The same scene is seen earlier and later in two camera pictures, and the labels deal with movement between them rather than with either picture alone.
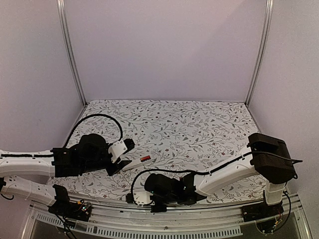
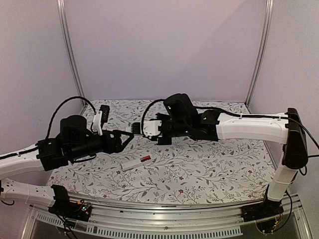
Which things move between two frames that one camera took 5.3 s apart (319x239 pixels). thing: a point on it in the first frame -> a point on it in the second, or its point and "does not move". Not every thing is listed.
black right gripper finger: [129, 197] -> [136, 128]
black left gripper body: [113, 171] -> [106, 147]
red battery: [144, 158] does not move
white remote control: [136, 163] does not move
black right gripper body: [168, 199] -> [164, 141]
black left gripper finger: [121, 164] -> [117, 139]
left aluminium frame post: [62, 13] does not move
